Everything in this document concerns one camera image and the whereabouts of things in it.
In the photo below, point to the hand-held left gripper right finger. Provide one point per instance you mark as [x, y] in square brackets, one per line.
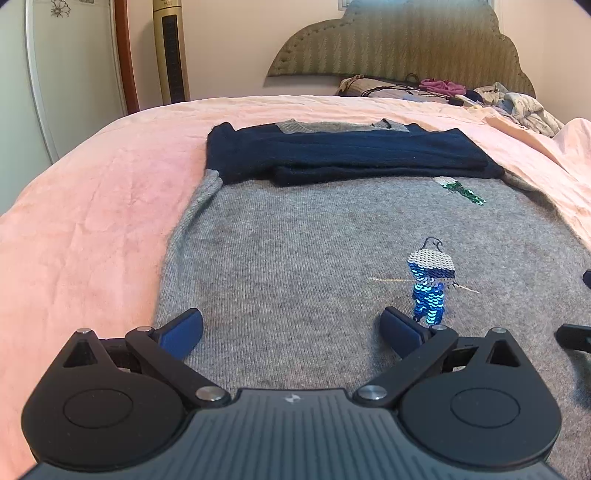
[401, 334]

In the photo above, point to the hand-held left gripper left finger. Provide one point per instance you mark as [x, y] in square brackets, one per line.
[180, 332]

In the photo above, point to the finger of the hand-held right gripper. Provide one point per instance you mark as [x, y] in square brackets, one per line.
[588, 278]
[575, 337]

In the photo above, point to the grey sweater with navy sleeves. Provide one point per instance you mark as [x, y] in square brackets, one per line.
[300, 254]

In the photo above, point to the pile of grey white clothes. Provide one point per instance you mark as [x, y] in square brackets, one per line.
[521, 108]

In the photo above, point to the pink bed blanket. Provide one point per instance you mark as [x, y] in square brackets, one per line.
[92, 207]

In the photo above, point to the magenta cloth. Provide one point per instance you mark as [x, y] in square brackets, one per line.
[441, 86]

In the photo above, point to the beige pillow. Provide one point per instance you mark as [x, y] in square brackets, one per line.
[358, 86]

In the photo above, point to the beige tower fan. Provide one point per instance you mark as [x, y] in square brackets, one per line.
[171, 50]

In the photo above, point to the white wardrobe door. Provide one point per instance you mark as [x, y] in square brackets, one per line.
[74, 69]

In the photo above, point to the olive padded headboard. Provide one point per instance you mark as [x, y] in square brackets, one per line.
[406, 37]

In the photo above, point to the brown wooden door frame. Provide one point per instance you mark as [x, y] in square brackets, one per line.
[125, 55]

